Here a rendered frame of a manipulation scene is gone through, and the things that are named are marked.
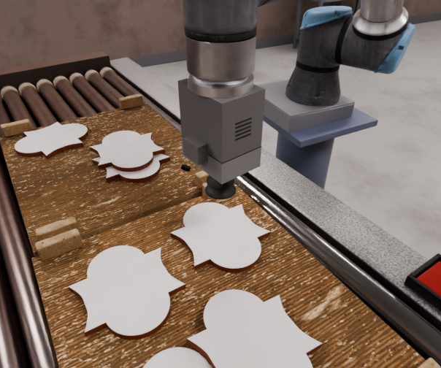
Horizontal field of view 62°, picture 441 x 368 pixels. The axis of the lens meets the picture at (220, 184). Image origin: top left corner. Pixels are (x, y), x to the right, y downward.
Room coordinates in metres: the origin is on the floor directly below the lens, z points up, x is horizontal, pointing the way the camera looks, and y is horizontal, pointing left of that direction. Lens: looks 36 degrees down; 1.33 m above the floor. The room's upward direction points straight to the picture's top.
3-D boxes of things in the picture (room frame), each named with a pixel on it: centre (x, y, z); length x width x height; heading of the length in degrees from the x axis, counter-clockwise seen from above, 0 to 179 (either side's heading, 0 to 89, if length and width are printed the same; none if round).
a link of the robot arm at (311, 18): (0.99, -0.27, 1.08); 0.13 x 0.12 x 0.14; 53
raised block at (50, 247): (0.37, 0.23, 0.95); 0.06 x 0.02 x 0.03; 121
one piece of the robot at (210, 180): (0.40, 0.00, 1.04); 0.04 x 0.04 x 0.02
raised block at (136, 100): (0.87, 0.23, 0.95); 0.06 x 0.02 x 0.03; 122
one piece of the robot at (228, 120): (0.40, 0.01, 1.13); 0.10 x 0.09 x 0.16; 129
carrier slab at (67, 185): (0.64, 0.24, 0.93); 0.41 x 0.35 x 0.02; 32
